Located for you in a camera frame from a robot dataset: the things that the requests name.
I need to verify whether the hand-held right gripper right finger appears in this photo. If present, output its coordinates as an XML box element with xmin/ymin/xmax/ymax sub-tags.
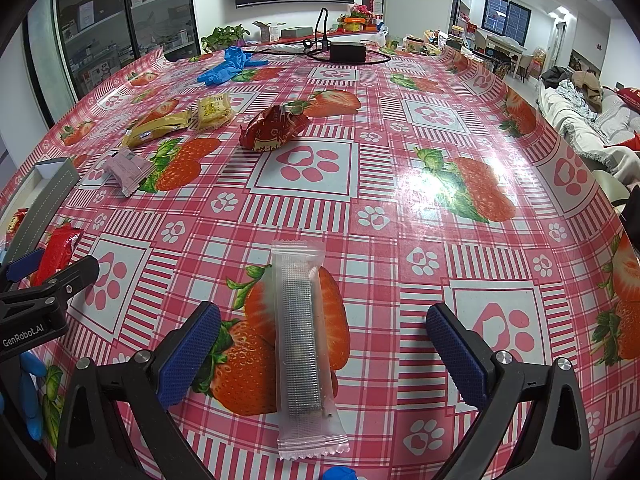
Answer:
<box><xmin>425</xmin><ymin>302</ymin><xmax>594</xmax><ymax>480</ymax></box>

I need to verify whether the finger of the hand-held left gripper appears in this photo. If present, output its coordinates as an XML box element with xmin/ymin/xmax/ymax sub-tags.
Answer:
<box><xmin>0</xmin><ymin>249</ymin><xmax>46</xmax><ymax>286</ymax></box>
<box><xmin>0</xmin><ymin>255</ymin><xmax>101</xmax><ymax>318</ymax></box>

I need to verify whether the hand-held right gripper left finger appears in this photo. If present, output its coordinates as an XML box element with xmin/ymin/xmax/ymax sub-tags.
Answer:
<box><xmin>54</xmin><ymin>301</ymin><xmax>222</xmax><ymax>480</ymax></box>

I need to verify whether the red snack bar packet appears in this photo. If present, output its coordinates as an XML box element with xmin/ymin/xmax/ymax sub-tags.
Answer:
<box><xmin>30</xmin><ymin>225</ymin><xmax>85</xmax><ymax>286</ymax></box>

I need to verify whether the grey storage box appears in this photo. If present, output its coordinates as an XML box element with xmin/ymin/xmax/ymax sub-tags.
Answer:
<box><xmin>5</xmin><ymin>156</ymin><xmax>81</xmax><ymax>266</ymax></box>

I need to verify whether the clear dark snack bar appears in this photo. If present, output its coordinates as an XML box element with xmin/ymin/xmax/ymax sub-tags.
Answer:
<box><xmin>270</xmin><ymin>239</ymin><xmax>349</xmax><ymax>462</ymax></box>

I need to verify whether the pink snack packet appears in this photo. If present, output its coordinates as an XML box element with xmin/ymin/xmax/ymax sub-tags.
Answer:
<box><xmin>104</xmin><ymin>149</ymin><xmax>152</xmax><ymax>197</ymax></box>

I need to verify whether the long yellow snack packet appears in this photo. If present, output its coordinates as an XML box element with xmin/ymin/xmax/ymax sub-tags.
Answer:
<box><xmin>121</xmin><ymin>109</ymin><xmax>194</xmax><ymax>149</ymax></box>

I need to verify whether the yellow rice cracker packet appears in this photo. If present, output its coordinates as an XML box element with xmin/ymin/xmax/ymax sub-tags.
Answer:
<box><xmin>194</xmin><ymin>94</ymin><xmax>236</xmax><ymax>134</ymax></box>

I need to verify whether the large red snack packet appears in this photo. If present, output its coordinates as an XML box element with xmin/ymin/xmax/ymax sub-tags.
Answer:
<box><xmin>239</xmin><ymin>104</ymin><xmax>311</xmax><ymax>153</ymax></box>

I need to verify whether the person's left hand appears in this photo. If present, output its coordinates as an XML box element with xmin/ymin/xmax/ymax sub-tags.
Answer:
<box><xmin>19</xmin><ymin>351</ymin><xmax>49</xmax><ymax>444</ymax></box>

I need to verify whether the strawberry print tablecloth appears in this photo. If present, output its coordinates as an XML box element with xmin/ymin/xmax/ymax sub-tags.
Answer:
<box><xmin>0</xmin><ymin>47</ymin><xmax>640</xmax><ymax>480</ymax></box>

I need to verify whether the glass door cabinet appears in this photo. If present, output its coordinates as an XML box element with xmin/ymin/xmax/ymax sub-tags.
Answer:
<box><xmin>52</xmin><ymin>0</ymin><xmax>201</xmax><ymax>111</ymax></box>

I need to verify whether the blue rubber glove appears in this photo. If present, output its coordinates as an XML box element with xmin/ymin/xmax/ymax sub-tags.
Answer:
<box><xmin>196</xmin><ymin>46</ymin><xmax>268</xmax><ymax>86</ymax></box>

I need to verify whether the light covered sofa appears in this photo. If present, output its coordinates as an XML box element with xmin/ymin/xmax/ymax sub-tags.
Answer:
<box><xmin>537</xmin><ymin>72</ymin><xmax>640</xmax><ymax>186</ymax></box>

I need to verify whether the potted green plant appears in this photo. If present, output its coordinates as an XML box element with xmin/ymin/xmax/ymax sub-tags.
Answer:
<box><xmin>200</xmin><ymin>25</ymin><xmax>251</xmax><ymax>53</ymax></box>

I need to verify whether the pile of clothes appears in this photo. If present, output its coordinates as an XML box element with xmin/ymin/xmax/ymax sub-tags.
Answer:
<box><xmin>540</xmin><ymin>65</ymin><xmax>606</xmax><ymax>111</ymax></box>

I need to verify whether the white console table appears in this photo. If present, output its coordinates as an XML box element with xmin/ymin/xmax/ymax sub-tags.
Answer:
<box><xmin>472</xmin><ymin>27</ymin><xmax>531</xmax><ymax>81</ymax></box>

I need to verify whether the open cardboard box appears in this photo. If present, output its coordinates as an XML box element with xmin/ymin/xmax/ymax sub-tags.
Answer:
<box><xmin>252</xmin><ymin>21</ymin><xmax>283</xmax><ymax>42</ymax></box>

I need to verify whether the dark window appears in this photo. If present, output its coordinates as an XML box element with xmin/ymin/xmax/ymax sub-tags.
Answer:
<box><xmin>482</xmin><ymin>0</ymin><xmax>531</xmax><ymax>43</ymax></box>

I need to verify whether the black power adapter with cable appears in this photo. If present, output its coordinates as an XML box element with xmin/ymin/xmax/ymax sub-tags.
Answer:
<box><xmin>250</xmin><ymin>7</ymin><xmax>393</xmax><ymax>66</ymax></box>

